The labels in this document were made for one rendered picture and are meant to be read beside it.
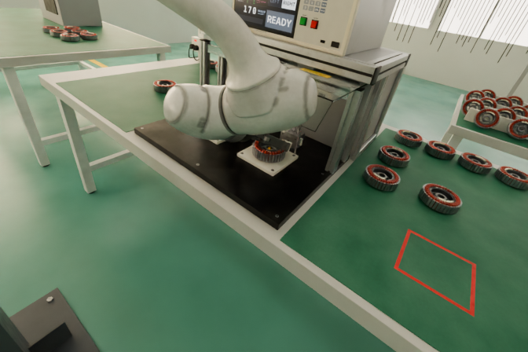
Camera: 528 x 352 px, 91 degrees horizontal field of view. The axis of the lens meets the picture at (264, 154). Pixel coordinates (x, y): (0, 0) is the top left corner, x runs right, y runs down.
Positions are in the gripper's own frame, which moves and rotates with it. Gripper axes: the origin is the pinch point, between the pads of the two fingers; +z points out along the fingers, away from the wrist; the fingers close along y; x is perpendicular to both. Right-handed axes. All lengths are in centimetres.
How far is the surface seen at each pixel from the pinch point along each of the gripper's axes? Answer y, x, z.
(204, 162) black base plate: 11.7, 15.3, -11.6
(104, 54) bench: 157, 0, 25
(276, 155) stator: -4.9, 4.2, -0.7
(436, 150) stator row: -45, -23, 53
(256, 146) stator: 2.3, 4.4, -2.4
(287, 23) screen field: 9.1, -34.2, -4.6
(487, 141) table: -66, -44, 102
